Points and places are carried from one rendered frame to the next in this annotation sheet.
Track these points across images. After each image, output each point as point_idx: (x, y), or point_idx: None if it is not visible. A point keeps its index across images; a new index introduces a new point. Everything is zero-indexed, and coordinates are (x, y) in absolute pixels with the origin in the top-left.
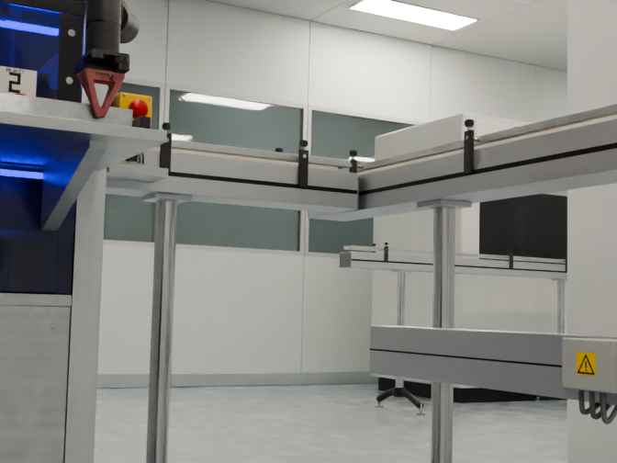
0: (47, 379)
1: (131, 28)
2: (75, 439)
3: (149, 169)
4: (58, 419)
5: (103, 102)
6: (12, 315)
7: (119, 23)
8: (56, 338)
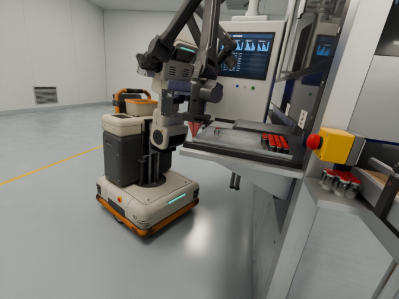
0: (268, 261)
1: (204, 96)
2: (263, 295)
3: (312, 192)
4: (265, 280)
5: (315, 133)
6: (274, 225)
7: (192, 97)
8: (273, 248)
